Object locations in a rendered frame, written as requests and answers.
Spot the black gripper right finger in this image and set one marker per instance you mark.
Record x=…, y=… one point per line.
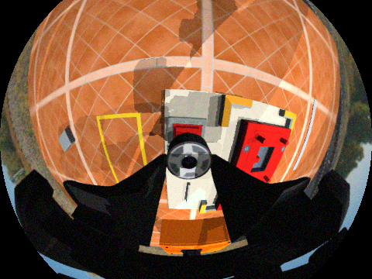
x=246, y=200

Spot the yellow rectangular outline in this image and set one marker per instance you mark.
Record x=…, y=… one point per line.
x=139, y=130

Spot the black wheel with grey hub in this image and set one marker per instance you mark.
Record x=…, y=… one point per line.
x=188, y=144

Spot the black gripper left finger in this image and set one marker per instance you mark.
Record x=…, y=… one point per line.
x=133, y=202

